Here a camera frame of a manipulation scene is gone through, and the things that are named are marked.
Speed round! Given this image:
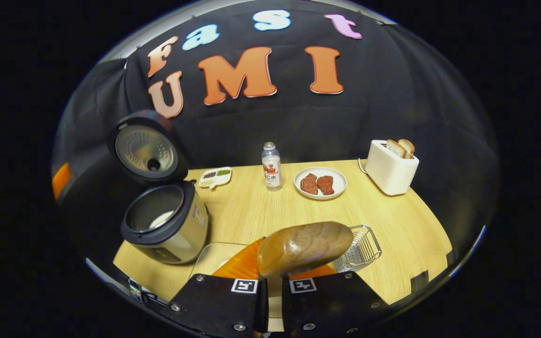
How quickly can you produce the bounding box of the red meat piece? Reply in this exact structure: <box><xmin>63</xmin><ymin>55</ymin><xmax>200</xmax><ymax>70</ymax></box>
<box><xmin>317</xmin><ymin>175</ymin><xmax>335</xmax><ymax>196</ymax></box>
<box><xmin>300</xmin><ymin>173</ymin><xmax>319</xmax><ymax>195</ymax></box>

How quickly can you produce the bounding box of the white round plate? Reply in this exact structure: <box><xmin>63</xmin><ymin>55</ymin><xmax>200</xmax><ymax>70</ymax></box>
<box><xmin>294</xmin><ymin>167</ymin><xmax>348</xmax><ymax>200</ymax></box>

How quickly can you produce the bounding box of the metal wire chopstick holder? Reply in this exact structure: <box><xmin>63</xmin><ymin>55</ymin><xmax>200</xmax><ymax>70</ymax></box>
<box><xmin>334</xmin><ymin>225</ymin><xmax>382</xmax><ymax>273</ymax></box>

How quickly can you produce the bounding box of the dark grey rice cooker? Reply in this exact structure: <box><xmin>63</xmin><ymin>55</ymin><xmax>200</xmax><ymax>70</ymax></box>
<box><xmin>106</xmin><ymin>109</ymin><xmax>210</xmax><ymax>265</ymax></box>

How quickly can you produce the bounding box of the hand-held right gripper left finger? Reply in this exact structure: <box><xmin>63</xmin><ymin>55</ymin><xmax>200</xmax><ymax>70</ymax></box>
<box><xmin>166</xmin><ymin>237</ymin><xmax>271</xmax><ymax>338</ymax></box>

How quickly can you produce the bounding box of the wooden spoon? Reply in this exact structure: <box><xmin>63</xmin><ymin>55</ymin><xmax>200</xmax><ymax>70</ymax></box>
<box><xmin>257</xmin><ymin>222</ymin><xmax>354</xmax><ymax>282</ymax></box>

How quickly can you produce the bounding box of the black backdrop cloth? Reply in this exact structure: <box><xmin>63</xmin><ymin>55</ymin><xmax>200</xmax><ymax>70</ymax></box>
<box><xmin>52</xmin><ymin>0</ymin><xmax>501</xmax><ymax>263</ymax></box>

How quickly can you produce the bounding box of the clear drink bottle red label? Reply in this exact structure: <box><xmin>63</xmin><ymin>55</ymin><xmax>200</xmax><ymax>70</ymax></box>
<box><xmin>262</xmin><ymin>142</ymin><xmax>282</xmax><ymax>191</ymax></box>

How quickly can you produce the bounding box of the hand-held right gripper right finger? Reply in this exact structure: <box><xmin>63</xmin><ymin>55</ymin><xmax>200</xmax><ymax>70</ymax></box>
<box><xmin>282</xmin><ymin>265</ymin><xmax>393</xmax><ymax>338</ymax></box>

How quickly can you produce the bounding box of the white divided bean dish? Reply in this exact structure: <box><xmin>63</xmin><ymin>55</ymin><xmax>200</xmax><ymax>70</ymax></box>
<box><xmin>199</xmin><ymin>167</ymin><xmax>232</xmax><ymax>189</ymax></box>

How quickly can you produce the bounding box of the white toaster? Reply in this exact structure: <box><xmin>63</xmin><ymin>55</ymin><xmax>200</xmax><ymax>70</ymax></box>
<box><xmin>364</xmin><ymin>139</ymin><xmax>420</xmax><ymax>196</ymax></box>

